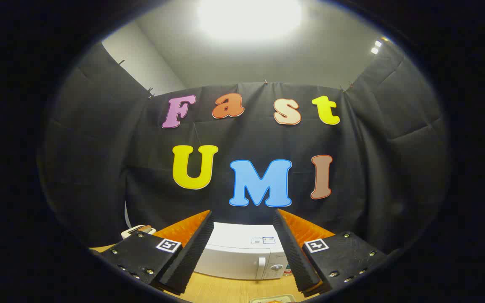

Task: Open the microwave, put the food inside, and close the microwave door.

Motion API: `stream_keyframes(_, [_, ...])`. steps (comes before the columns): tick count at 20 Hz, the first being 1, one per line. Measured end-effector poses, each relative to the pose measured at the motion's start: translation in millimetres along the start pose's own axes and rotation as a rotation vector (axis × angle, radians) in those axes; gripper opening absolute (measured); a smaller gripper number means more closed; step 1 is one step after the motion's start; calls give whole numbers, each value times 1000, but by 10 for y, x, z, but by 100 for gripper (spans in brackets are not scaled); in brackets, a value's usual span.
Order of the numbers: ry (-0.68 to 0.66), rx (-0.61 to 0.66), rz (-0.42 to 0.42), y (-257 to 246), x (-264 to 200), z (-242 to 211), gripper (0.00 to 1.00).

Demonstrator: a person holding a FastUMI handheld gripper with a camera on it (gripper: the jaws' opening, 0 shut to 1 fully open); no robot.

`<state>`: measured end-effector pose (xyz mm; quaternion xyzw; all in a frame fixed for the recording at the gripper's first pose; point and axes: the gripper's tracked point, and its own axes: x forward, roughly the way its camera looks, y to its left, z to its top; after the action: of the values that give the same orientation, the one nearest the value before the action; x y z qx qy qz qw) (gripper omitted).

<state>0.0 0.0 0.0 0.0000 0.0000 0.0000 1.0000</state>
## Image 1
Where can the brown toast slice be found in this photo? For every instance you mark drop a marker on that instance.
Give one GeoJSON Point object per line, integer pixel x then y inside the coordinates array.
{"type": "Point", "coordinates": [145, 228]}

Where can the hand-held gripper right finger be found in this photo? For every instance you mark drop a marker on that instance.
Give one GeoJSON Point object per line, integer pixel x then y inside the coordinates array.
{"type": "Point", "coordinates": [293, 252]}

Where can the small white plate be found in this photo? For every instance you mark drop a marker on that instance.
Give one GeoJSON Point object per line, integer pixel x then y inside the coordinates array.
{"type": "Point", "coordinates": [259, 299]}

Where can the white microwave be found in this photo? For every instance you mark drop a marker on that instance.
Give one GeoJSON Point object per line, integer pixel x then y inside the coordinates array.
{"type": "Point", "coordinates": [238, 256]}

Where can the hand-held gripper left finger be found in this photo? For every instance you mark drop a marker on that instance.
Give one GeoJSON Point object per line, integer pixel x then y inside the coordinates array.
{"type": "Point", "coordinates": [192, 256]}

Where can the white toaster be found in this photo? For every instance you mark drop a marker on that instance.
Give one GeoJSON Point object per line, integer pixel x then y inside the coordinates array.
{"type": "Point", "coordinates": [131, 232]}

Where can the bright ceiling light panel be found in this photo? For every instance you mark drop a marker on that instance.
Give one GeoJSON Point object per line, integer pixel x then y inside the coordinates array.
{"type": "Point", "coordinates": [249, 19]}

